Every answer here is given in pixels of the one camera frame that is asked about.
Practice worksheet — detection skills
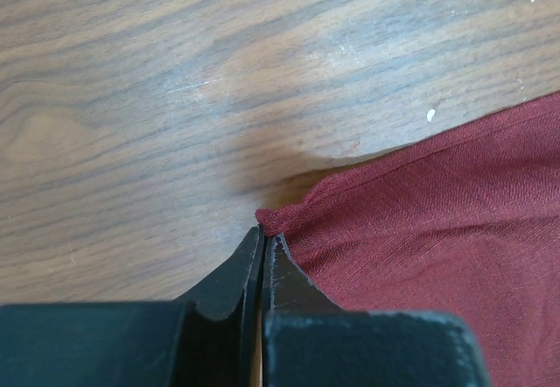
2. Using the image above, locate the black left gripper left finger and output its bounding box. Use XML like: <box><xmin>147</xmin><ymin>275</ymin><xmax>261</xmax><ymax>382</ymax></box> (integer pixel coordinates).
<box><xmin>1</xmin><ymin>227</ymin><xmax>265</xmax><ymax>386</ymax></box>

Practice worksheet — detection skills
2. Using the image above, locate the dark red cloth napkin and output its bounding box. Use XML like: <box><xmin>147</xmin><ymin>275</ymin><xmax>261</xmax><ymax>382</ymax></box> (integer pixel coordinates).
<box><xmin>255</xmin><ymin>94</ymin><xmax>559</xmax><ymax>386</ymax></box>

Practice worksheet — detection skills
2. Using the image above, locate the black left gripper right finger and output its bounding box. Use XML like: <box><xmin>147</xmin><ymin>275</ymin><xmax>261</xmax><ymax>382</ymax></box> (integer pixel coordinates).
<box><xmin>262</xmin><ymin>235</ymin><xmax>490</xmax><ymax>386</ymax></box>

